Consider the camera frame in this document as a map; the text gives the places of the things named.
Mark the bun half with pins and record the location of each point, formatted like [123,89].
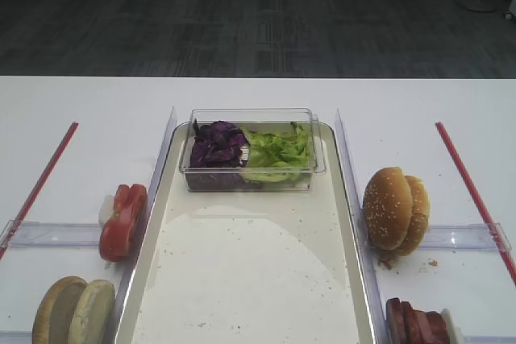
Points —
[92,313]
[55,312]

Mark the green lettuce leaves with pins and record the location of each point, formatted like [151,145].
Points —
[287,151]

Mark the rear tomato slice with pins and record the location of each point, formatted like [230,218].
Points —
[122,197]

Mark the tomato slice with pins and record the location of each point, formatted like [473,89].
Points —
[122,197]
[118,233]

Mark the front tomato slice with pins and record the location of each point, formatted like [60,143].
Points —
[118,233]

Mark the sliced meat patties stack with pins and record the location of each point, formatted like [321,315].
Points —
[409,325]

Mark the clear plastic salad container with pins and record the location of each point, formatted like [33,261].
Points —
[275,120]

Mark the purple cabbage leaves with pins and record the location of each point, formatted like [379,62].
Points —
[217,145]

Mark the right long clear divider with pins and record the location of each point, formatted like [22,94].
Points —
[374,306]

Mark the long clear divider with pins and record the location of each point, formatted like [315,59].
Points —
[374,306]
[128,278]

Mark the metal baking tray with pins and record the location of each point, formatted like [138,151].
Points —
[248,267]

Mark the left sesame top bun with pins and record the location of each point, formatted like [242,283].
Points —
[387,208]

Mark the sesame bun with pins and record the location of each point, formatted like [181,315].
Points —
[387,208]
[420,216]

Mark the white left pusher block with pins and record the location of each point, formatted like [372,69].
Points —
[106,210]

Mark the white pusher block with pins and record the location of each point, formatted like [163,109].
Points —
[453,330]
[106,210]

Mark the right sesame top bun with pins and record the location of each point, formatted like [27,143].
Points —
[420,216]

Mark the left red strip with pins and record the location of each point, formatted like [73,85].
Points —
[36,187]

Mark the red strip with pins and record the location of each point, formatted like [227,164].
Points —
[475,199]
[36,187]

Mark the left long clear divider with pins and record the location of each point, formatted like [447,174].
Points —
[128,278]

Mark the white right pusher block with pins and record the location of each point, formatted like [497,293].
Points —
[453,330]

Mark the right red strip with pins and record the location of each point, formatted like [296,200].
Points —
[475,199]

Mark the right upper clear rail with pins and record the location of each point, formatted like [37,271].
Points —
[489,237]

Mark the clear rail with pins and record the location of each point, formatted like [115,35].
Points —
[44,235]
[489,237]
[15,337]
[486,340]

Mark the left upper clear rail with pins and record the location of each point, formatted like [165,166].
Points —
[44,235]

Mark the right lower clear rail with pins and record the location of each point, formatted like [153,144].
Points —
[486,340]

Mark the left lower clear rail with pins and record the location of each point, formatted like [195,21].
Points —
[15,337]

